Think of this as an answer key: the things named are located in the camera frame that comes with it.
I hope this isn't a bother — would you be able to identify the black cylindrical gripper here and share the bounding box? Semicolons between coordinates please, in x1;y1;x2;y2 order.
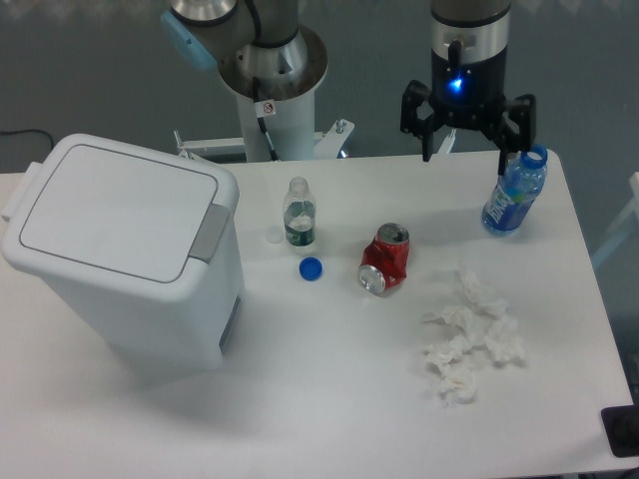
400;48;536;176

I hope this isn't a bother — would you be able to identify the white plastic trash can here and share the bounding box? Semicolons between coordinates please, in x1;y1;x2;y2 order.
1;134;244;369

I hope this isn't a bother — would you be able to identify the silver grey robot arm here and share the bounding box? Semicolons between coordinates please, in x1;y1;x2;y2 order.
161;1;536;163

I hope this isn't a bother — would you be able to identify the crushed red soda can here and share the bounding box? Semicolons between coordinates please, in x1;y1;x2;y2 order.
357;223;410;295

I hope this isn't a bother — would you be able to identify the blue plastic water bottle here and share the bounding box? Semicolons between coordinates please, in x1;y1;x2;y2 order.
481;144;548;236

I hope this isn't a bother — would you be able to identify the crumpled white tissue upper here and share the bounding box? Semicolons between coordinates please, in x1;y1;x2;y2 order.
459;267;509;318

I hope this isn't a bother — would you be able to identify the crumpled white tissue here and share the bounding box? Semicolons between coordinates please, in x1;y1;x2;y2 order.
459;267;509;318
484;315;526;364
423;305;484;345
424;335;477;406

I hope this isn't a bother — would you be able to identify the clear bottle green label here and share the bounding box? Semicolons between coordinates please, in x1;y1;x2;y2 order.
283;177;316;247

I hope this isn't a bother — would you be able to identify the crumpled white tissue left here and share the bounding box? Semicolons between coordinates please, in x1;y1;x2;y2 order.
423;305;484;345

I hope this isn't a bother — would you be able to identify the blue bottle cap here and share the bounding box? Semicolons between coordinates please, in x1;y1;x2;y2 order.
299;256;323;281

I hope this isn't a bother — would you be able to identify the white bottle cap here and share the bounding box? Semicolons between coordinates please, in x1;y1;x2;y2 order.
266;229;283;243

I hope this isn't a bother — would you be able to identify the crumpled white tissue right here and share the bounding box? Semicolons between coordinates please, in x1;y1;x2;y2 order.
484;315;526;364

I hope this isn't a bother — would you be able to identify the crumpled white tissue bottom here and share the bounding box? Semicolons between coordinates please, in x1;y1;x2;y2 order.
424;335;477;406

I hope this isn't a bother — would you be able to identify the black device at edge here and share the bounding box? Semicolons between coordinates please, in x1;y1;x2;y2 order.
601;405;638;458

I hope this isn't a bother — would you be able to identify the white table clamp bracket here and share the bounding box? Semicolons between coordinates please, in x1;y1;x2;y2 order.
437;129;456;155

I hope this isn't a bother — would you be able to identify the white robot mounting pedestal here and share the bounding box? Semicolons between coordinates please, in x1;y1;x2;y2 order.
174;90;355;163

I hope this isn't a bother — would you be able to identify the white frame at right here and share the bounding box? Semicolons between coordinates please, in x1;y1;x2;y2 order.
590;172;638;270

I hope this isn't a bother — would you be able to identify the black cable on pedestal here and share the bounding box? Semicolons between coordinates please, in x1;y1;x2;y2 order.
252;77;279;163

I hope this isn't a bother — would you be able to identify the black cable on floor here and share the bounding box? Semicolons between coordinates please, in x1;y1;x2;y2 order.
0;129;55;150

